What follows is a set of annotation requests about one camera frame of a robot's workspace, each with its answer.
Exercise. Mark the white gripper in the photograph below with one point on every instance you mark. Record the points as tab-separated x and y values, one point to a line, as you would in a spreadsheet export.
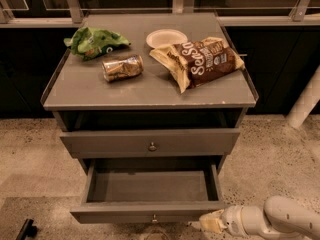
230	219

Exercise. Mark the grey drawer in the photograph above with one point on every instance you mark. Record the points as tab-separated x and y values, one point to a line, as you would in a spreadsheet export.
150	190
149	143

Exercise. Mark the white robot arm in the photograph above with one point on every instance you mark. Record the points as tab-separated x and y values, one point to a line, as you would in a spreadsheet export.
272	180

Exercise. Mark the grey top drawer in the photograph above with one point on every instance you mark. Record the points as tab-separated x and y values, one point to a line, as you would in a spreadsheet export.
149	143

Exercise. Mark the grey drawer cabinet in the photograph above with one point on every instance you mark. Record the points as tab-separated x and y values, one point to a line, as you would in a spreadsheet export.
81	100

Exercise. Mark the brown and yellow snack bag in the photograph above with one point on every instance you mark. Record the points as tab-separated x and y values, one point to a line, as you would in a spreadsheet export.
192	64

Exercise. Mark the crushed metallic soda can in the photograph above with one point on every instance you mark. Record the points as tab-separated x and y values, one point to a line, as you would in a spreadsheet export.
122	67

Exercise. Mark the black object on floor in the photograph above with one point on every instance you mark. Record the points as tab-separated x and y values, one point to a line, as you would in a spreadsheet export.
28	229

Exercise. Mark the green crumpled chip bag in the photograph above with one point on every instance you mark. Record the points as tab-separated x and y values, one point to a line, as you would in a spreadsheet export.
89	43

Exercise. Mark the metal window railing frame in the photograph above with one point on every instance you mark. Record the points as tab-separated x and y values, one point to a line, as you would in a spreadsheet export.
233	13

